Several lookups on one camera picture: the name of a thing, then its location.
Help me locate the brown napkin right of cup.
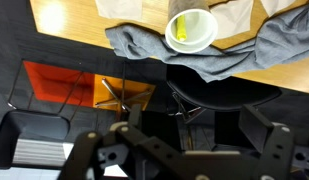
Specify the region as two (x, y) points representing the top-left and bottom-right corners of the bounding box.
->
(95, 0), (142, 21)

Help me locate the grey sweatshirt cloth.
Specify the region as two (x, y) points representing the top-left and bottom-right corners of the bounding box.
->
(105, 3), (309, 83)

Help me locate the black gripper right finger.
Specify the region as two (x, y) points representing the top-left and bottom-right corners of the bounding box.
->
(239, 105), (309, 180)

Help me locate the yellow highlighter marker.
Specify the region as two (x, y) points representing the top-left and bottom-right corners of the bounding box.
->
(176, 15), (187, 42)

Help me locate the black chair under table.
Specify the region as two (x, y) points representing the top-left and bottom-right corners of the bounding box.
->
(166, 65), (281, 111)

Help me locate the white patterned paper cup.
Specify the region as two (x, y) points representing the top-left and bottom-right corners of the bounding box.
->
(165, 0), (218, 54)

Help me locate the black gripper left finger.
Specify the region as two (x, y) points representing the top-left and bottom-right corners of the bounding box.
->
(57, 107), (181, 180)

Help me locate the black chair on right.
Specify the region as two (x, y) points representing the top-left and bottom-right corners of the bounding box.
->
(0, 60), (84, 169)

